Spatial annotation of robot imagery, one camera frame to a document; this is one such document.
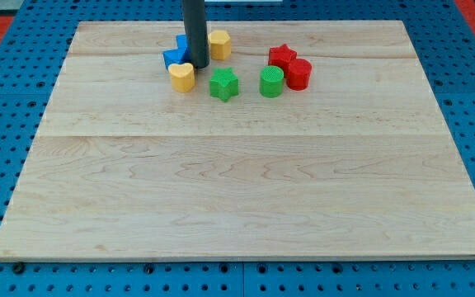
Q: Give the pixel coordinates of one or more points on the yellow hexagon block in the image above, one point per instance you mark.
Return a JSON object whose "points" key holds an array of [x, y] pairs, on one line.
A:
{"points": [[220, 44]]}

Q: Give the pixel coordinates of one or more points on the blue triangle block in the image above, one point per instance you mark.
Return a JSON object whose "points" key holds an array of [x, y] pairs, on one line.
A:
{"points": [[176, 56]]}

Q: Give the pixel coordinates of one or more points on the green star block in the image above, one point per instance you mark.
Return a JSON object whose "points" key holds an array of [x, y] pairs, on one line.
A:
{"points": [[224, 84]]}

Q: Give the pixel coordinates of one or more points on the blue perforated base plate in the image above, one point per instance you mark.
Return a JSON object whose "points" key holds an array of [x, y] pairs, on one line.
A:
{"points": [[31, 55]]}

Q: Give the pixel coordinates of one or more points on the light wooden board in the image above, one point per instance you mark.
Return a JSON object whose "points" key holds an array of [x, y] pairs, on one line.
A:
{"points": [[359, 166]]}

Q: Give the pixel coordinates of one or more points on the red cylinder block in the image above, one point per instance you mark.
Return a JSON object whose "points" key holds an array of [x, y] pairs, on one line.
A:
{"points": [[298, 75]]}

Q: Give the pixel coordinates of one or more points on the blue cube block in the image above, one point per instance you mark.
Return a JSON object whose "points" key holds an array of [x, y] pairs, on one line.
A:
{"points": [[181, 42]]}

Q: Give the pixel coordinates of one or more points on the green cylinder block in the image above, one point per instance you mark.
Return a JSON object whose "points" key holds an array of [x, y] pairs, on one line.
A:
{"points": [[271, 81]]}

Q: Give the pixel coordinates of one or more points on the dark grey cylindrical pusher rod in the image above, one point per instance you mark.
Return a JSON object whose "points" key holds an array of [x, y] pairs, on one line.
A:
{"points": [[194, 19]]}

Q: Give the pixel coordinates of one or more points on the yellow heart block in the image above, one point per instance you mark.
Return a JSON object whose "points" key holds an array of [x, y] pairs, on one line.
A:
{"points": [[182, 77]]}

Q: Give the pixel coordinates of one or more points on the red star block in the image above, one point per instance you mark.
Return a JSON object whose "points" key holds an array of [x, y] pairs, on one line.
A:
{"points": [[281, 56]]}

